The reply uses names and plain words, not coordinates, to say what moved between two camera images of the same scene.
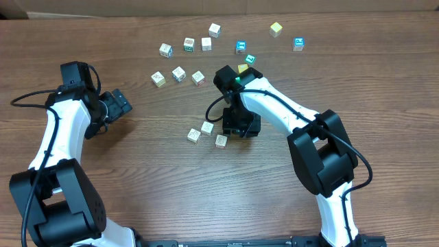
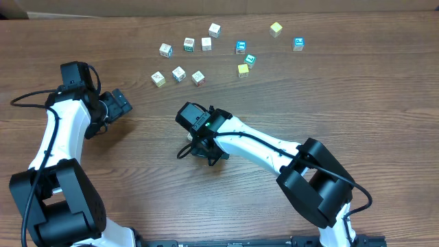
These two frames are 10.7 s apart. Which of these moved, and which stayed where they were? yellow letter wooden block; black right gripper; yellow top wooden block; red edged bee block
Moved: black right gripper
Stayed: yellow top wooden block; yellow letter wooden block; red edged bee block
